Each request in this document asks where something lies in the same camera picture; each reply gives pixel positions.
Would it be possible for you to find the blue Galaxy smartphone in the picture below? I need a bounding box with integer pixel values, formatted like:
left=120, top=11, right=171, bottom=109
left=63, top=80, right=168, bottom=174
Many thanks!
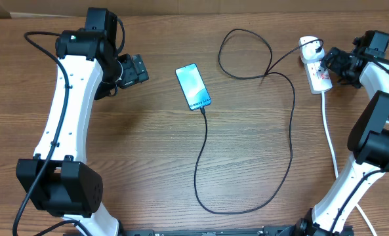
left=175, top=64, right=212, bottom=111

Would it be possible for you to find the black USB charging cable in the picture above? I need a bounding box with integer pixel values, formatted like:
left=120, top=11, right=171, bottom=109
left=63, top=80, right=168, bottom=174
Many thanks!
left=194, top=28, right=325, bottom=216

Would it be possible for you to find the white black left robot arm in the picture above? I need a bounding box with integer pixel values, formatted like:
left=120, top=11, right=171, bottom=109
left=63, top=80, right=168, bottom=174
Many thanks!
left=16, top=7, right=149, bottom=235

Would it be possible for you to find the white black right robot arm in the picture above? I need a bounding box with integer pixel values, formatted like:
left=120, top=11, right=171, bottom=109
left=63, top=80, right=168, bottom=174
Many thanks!
left=281, top=30, right=389, bottom=235

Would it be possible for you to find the white USB charger plug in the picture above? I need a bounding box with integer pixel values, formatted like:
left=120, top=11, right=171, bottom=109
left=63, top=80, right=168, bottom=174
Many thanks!
left=298, top=36, right=325, bottom=64

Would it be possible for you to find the white power strip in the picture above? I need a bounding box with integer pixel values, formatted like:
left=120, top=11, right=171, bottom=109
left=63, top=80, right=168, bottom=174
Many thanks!
left=303, top=59, right=333, bottom=94

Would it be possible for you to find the cardboard backdrop panel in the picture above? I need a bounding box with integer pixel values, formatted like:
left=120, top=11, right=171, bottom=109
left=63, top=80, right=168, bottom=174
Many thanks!
left=0, top=0, right=389, bottom=18

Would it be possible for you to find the white power strip cord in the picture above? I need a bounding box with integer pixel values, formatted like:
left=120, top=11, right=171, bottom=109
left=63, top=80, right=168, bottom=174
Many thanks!
left=320, top=91, right=378, bottom=236

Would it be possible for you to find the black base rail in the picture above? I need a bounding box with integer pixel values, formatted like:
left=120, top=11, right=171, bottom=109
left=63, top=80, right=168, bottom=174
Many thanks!
left=62, top=224, right=354, bottom=236

